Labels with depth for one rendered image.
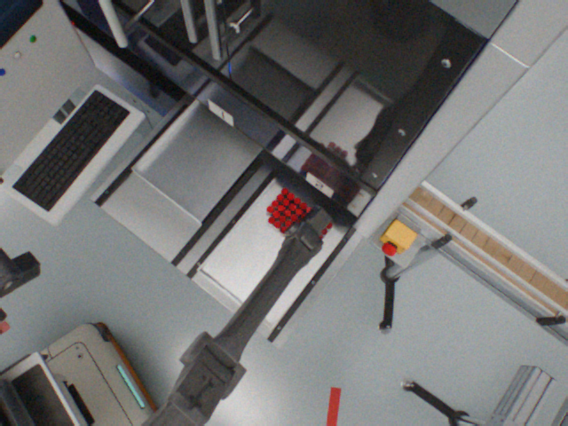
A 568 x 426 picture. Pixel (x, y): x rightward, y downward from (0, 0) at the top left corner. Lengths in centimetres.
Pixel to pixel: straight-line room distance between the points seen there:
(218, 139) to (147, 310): 105
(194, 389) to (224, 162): 80
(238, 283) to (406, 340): 114
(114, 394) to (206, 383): 118
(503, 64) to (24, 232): 225
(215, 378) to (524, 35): 71
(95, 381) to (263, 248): 95
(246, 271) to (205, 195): 25
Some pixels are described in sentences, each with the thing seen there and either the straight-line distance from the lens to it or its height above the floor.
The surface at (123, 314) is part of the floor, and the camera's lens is 240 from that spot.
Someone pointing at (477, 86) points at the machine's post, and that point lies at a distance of 74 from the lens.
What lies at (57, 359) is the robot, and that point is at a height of 28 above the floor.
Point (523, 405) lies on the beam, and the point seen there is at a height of 55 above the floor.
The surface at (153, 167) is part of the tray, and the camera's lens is 156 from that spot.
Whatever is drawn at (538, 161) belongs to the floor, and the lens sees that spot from 285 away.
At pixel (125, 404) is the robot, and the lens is 210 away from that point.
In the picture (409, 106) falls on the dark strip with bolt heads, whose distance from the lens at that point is 86.
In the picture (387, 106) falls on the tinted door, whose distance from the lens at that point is 91.
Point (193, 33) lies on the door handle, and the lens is 104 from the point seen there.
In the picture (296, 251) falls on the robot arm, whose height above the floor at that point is 122.
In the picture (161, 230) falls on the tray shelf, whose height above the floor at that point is 88.
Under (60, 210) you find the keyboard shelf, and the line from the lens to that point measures 168.
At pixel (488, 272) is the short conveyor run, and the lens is 154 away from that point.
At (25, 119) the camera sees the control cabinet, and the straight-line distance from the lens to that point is 171.
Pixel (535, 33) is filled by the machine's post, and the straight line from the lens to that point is 65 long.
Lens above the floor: 231
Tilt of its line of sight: 74 degrees down
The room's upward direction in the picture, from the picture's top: 10 degrees clockwise
